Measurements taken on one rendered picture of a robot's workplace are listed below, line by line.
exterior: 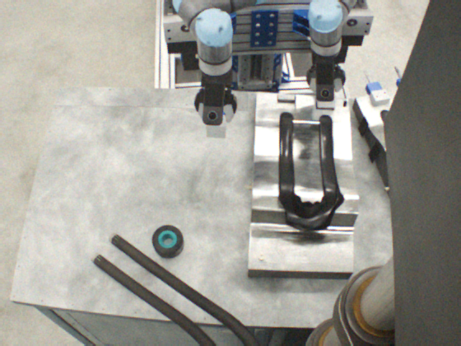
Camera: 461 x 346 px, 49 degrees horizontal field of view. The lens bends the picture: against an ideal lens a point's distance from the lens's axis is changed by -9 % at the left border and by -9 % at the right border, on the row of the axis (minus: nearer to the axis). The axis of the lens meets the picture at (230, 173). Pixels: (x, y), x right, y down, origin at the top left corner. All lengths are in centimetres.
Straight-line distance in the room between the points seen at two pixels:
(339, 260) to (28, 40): 228
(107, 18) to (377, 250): 213
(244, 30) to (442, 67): 156
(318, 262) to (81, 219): 63
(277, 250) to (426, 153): 108
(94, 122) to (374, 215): 85
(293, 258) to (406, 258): 104
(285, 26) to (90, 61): 135
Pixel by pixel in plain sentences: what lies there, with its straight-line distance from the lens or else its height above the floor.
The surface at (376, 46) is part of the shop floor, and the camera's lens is 296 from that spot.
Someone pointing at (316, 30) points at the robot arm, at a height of 124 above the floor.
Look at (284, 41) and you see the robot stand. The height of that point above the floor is 74.
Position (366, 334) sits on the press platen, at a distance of 60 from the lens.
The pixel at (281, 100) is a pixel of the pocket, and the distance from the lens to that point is 155.
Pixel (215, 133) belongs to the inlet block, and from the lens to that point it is 141.
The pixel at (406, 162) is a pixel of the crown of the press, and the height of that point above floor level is 185.
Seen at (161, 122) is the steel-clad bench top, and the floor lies 80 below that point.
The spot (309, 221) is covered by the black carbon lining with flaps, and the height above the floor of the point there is 87.
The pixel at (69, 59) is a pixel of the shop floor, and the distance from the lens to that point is 293.
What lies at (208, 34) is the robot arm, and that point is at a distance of 112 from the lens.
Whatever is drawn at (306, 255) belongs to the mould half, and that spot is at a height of 86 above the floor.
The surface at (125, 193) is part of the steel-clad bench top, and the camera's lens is 149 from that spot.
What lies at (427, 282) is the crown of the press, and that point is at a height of 187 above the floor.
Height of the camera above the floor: 211
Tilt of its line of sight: 61 degrees down
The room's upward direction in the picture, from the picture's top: straight up
